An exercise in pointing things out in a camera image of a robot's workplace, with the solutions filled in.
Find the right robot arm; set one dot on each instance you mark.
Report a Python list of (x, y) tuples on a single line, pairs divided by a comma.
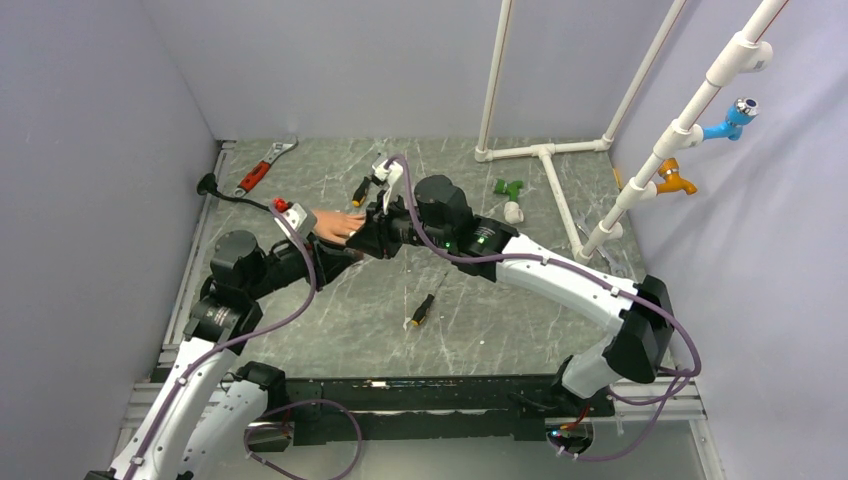
[(631, 314)]

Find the blue pipe valve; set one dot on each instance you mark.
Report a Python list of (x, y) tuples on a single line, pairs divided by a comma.
[(741, 113)]

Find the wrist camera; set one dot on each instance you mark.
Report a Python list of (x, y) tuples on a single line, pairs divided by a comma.
[(386, 173), (295, 221)]

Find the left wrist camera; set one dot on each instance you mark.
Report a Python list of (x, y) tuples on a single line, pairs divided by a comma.
[(295, 221)]

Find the orange pipe valve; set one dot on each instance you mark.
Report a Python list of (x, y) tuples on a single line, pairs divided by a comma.
[(671, 179)]

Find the black yellow screwdriver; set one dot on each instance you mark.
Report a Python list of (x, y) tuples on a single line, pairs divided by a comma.
[(361, 189), (421, 312)]

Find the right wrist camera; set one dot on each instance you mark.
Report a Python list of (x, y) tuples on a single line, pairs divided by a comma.
[(386, 173)]

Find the near black yellow screwdriver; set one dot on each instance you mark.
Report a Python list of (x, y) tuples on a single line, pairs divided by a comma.
[(421, 312)]

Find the mannequin hand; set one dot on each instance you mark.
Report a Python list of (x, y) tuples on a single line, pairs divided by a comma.
[(337, 227)]

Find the silver spanner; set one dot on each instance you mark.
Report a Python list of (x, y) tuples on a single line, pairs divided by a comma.
[(616, 268)]

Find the white pvc pipe frame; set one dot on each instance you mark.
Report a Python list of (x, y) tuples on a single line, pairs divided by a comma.
[(702, 56)]

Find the red handled adjustable wrench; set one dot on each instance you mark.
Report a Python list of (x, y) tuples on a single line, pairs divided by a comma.
[(258, 172)]

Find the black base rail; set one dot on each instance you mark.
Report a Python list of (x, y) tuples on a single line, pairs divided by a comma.
[(309, 412)]

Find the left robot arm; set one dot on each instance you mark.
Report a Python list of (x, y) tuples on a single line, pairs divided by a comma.
[(181, 436)]

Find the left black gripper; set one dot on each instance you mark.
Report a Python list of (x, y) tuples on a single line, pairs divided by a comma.
[(328, 261)]

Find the green white pipe fitting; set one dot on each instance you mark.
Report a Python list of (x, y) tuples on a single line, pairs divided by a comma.
[(512, 212)]

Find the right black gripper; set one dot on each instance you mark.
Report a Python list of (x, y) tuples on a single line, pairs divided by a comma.
[(374, 238)]

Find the far black yellow screwdriver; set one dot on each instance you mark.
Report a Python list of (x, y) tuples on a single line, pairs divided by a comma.
[(361, 189)]

